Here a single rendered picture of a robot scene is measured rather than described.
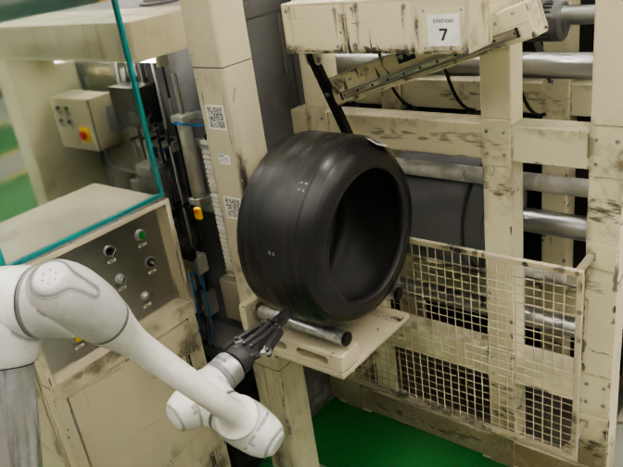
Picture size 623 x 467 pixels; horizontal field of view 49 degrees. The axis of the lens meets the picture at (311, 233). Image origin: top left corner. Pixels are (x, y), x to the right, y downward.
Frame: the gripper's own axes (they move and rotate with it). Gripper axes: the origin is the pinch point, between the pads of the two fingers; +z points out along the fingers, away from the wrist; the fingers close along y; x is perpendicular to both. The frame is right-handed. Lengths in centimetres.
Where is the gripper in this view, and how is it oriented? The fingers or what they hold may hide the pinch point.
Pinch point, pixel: (282, 318)
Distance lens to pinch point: 189.3
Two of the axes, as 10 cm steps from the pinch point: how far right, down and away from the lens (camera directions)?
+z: 5.9, -5.1, 6.2
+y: -7.8, -1.6, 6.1
